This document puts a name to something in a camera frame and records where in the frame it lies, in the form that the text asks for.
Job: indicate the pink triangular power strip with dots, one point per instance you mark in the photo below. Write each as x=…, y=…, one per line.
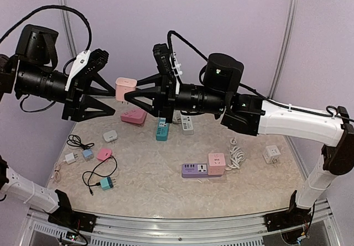
x=134, y=117

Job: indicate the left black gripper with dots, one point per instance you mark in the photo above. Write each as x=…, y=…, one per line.
x=83, y=86

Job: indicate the small white charger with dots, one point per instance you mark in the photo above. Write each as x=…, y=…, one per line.
x=70, y=158

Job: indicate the right aluminium post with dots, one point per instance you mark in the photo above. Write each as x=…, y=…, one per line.
x=284, y=47

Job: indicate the left aluminium post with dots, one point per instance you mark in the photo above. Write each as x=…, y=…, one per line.
x=68, y=30

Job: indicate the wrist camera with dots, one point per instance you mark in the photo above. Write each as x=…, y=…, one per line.
x=162, y=57
x=86, y=64

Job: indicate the blue charger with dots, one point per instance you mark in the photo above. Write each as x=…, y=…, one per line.
x=87, y=154

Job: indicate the pink square adapter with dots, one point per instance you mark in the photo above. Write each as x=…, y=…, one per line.
x=104, y=154

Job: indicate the purple power strip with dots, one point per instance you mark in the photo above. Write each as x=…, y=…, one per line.
x=196, y=171

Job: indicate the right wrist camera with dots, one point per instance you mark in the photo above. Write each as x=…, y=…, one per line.
x=162, y=57

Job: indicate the beige pink charger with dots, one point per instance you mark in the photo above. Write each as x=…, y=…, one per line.
x=123, y=86

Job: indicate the teal power strip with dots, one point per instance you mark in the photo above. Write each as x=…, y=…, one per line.
x=162, y=130

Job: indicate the aluminium post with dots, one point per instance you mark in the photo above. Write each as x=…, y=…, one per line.
x=284, y=47
x=68, y=30

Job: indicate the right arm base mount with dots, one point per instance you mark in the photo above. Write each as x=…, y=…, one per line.
x=291, y=217

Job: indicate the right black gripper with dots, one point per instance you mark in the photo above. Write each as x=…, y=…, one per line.
x=164, y=104

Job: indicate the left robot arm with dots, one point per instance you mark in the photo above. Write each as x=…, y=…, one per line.
x=32, y=71

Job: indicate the white cube socket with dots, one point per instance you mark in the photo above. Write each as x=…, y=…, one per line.
x=271, y=154

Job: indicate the teal charger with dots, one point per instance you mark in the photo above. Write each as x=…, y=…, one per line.
x=107, y=183

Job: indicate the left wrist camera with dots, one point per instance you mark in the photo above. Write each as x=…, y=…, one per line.
x=86, y=64

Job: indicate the aluminium front rail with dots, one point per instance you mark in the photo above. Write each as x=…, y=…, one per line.
x=249, y=229

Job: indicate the pink cube socket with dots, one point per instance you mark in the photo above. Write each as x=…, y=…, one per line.
x=216, y=164

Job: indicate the white square adapter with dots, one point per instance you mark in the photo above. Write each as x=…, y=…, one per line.
x=110, y=136

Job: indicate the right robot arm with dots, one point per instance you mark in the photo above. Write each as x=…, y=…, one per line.
x=251, y=114

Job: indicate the white power strip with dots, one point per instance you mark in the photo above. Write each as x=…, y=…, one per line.
x=185, y=122

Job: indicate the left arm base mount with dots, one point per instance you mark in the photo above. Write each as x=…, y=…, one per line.
x=76, y=220

